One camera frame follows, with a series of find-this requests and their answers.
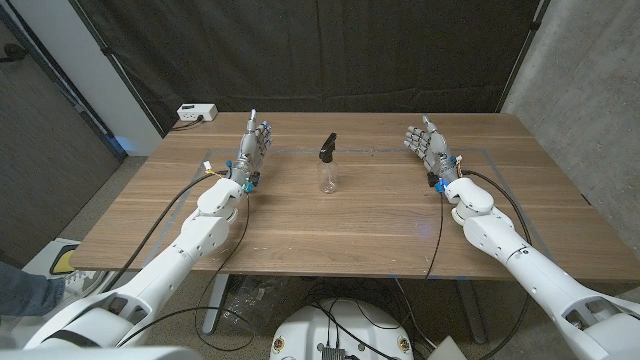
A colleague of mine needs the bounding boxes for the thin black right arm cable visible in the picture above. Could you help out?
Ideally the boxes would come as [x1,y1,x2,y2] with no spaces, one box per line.
[425,193,446,280]

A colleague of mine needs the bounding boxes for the tangled black floor cables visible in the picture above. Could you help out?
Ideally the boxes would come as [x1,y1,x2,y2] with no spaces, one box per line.
[299,279,436,360]

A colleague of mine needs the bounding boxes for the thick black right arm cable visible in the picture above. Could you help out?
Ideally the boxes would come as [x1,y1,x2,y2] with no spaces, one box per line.
[462,169,532,360]

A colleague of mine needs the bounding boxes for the clear plastic spray bottle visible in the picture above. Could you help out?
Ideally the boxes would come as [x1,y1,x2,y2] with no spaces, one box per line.
[317,158,340,195]

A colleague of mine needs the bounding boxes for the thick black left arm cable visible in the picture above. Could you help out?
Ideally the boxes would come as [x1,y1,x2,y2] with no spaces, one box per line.
[102,169,231,294]

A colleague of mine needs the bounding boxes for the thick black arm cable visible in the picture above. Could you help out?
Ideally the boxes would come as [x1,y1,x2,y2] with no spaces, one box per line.
[102,169,231,294]
[462,169,532,360]

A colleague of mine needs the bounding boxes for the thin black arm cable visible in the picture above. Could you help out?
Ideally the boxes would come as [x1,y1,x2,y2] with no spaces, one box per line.
[425,193,446,280]
[117,192,256,352]

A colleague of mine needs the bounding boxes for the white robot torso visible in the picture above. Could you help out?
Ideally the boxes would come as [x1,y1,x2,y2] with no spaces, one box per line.
[269,298,415,360]

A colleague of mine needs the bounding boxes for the white power strip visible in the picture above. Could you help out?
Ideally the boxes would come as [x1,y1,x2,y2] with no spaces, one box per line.
[176,103,219,123]

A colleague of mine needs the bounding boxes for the black backdrop stand pole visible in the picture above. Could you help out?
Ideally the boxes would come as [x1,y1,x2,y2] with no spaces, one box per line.
[496,0,551,114]
[67,0,166,137]

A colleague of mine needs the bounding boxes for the black power strip cable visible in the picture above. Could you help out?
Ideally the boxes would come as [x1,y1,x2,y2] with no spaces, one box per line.
[171,115,205,132]

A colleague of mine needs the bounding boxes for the black backdrop curtain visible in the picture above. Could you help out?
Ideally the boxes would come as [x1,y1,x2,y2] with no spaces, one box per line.
[69,0,551,136]

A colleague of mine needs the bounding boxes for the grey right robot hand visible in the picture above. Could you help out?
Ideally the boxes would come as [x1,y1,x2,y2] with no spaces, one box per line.
[403,114,461,185]

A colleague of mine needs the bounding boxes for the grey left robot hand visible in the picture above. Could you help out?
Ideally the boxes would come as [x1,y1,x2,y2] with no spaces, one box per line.
[229,108,274,189]

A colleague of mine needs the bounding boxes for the grey table leg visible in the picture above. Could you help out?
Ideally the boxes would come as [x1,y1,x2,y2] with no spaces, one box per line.
[455,279,487,345]
[201,273,231,335]

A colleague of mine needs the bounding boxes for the clear plastic bag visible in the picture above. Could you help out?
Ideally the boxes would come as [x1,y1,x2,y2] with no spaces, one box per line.
[222,274,274,331]

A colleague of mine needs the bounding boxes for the white angular block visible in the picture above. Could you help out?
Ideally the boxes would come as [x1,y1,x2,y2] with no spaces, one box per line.
[427,335,469,360]

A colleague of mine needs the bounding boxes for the blue jeans leg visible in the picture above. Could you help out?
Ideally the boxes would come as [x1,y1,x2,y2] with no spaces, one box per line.
[0,260,66,317]

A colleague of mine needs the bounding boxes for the black wall hook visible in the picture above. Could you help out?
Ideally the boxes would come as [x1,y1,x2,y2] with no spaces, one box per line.
[0,43,29,65]

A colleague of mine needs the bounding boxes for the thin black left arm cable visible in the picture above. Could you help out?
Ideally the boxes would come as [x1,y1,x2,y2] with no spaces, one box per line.
[117,192,256,352]

